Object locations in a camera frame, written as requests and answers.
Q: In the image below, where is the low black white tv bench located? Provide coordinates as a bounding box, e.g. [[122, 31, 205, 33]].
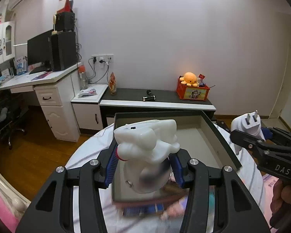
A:
[[99, 88, 216, 128]]

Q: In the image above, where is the purple yellow rectangular box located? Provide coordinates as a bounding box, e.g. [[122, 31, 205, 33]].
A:
[[122, 203, 165, 217]]

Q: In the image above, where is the red snack bag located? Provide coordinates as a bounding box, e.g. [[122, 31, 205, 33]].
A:
[[109, 72, 117, 95]]

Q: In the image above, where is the small white side cabinet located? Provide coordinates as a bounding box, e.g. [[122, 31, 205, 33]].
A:
[[71, 84, 107, 130]]

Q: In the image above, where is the pink building block toy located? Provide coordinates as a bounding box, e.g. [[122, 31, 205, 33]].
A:
[[160, 196, 188, 221]]

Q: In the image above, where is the white glass door cabinet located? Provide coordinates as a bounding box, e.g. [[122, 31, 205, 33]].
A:
[[0, 21, 15, 64]]

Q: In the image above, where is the person right hand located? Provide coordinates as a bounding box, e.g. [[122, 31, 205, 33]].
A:
[[270, 179, 291, 232]]

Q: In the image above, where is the white desk with drawers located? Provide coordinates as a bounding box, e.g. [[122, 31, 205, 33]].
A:
[[0, 64, 80, 142]]

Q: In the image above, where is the pink blanket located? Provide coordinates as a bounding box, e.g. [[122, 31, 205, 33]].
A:
[[0, 196, 19, 232]]

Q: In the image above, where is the orange lid water bottle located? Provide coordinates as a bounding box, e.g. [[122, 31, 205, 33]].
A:
[[78, 65, 88, 90]]

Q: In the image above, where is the black speaker on tower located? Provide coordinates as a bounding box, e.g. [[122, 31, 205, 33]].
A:
[[53, 12, 75, 32]]

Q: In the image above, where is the orange octopus plush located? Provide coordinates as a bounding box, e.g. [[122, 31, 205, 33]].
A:
[[179, 72, 199, 87]]

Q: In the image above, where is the striped white bedsheet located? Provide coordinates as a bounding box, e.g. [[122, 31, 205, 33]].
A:
[[66, 124, 266, 232]]

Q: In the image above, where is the black computer monitor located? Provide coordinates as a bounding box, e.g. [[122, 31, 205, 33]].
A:
[[27, 30, 52, 66]]

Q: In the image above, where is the white wall socket strip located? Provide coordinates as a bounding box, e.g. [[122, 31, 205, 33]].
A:
[[91, 54, 114, 64]]

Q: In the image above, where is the black office chair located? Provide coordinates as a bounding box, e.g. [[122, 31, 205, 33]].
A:
[[0, 93, 29, 150]]

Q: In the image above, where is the white power plug adapter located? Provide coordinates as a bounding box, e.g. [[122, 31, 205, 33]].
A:
[[230, 110, 266, 155]]

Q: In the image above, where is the black cylinder on bench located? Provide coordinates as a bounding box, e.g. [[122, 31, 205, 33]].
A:
[[142, 90, 156, 102]]

